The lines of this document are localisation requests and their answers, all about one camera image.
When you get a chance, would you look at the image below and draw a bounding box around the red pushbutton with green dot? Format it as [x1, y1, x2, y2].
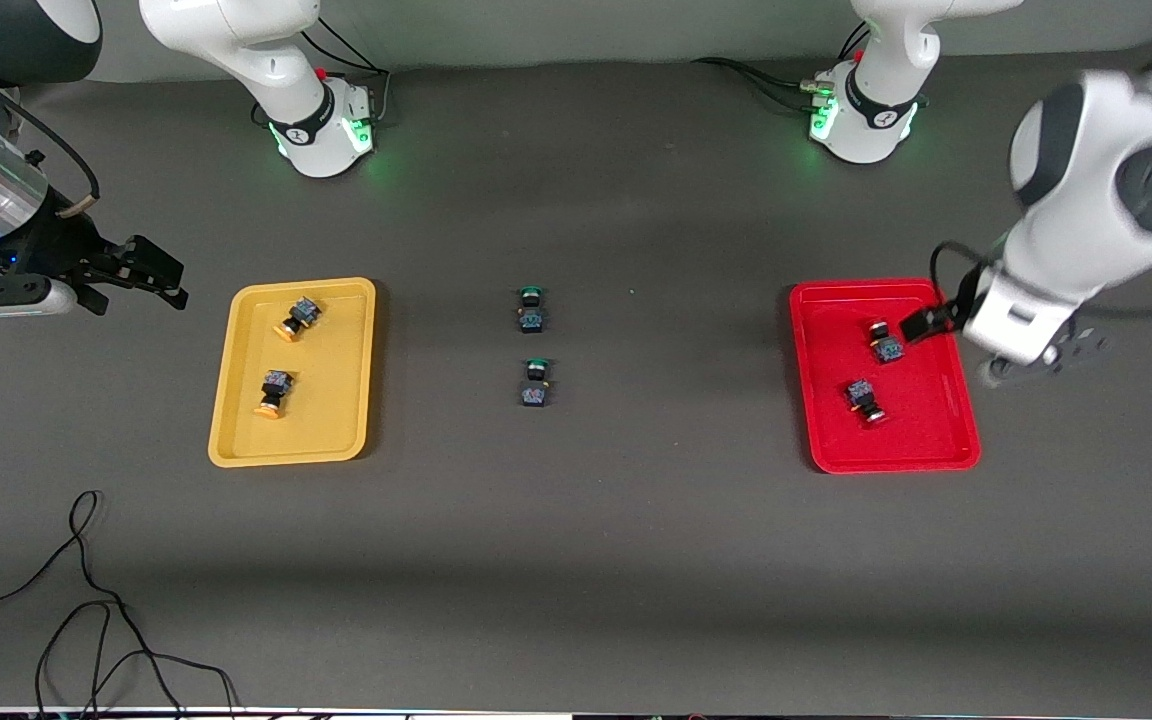
[868, 318, 907, 365]

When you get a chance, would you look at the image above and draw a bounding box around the yellow pushbutton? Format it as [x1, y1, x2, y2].
[253, 369, 295, 419]
[274, 295, 325, 343]

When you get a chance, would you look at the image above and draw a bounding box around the red plastic tray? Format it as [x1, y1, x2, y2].
[788, 279, 983, 475]

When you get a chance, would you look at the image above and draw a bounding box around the yellow plastic tray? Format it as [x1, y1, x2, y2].
[207, 277, 378, 469]

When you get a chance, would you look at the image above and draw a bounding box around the black left base cable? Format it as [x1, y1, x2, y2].
[736, 62, 837, 116]
[691, 57, 832, 96]

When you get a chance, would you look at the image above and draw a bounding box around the black base cable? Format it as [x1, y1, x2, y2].
[691, 57, 832, 96]
[736, 62, 837, 116]
[301, 15, 393, 129]

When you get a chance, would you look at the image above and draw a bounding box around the black right base cable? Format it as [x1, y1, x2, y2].
[301, 15, 393, 129]

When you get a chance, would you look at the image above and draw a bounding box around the thin black loose cable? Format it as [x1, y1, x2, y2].
[0, 490, 242, 720]
[33, 600, 187, 720]

